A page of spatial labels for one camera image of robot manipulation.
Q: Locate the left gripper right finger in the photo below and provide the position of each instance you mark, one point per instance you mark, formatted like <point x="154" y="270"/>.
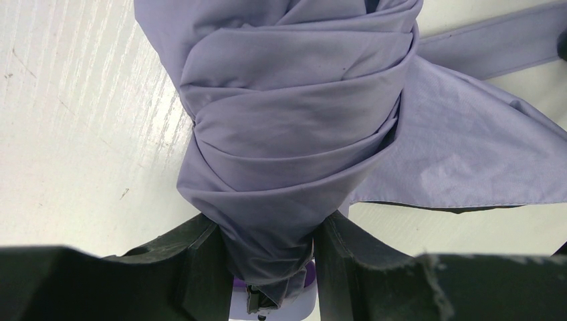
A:
<point x="361" y="278"/>

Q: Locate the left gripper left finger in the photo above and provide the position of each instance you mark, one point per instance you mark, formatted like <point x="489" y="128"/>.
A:
<point x="180" y="275"/>

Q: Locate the black and lavender folding umbrella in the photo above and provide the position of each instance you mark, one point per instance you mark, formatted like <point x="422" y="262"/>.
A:
<point x="302" y="108"/>

